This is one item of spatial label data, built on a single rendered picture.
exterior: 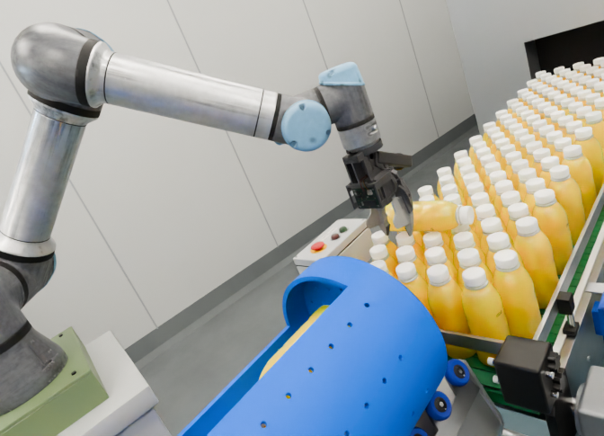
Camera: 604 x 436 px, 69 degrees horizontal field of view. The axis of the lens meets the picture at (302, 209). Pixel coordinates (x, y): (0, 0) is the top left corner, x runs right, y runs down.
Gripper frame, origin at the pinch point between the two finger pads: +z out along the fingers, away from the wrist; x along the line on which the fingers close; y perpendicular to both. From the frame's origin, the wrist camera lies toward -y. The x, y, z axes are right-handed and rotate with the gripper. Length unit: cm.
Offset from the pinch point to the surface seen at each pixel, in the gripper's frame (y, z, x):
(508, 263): 2.0, 5.9, 21.8
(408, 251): 0.8, 5.2, 1.0
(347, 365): 39.9, -3.9, 16.7
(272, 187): -153, 52, -230
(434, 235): -5.7, 5.2, 4.0
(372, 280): 26.6, -7.0, 13.1
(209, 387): -7, 114, -175
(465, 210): -8.5, 0.7, 10.9
